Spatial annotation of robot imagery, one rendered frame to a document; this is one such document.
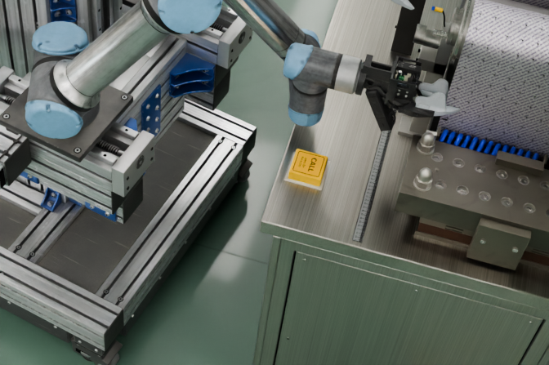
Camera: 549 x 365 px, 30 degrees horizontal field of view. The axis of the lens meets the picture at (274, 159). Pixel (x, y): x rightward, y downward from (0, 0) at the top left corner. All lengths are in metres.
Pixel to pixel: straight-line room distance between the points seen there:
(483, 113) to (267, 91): 1.59
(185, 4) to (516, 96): 0.67
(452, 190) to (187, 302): 1.20
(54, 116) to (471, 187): 0.85
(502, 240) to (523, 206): 0.08
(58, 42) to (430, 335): 1.02
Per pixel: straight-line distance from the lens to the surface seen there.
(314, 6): 3.94
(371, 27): 2.53
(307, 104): 2.13
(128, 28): 1.99
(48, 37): 2.23
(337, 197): 2.15
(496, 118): 2.11
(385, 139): 2.28
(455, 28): 2.01
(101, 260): 2.87
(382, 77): 2.06
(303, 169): 2.16
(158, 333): 2.98
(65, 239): 2.91
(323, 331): 2.37
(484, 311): 2.19
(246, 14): 2.12
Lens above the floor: 2.57
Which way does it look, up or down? 49 degrees down
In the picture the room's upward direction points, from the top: 8 degrees clockwise
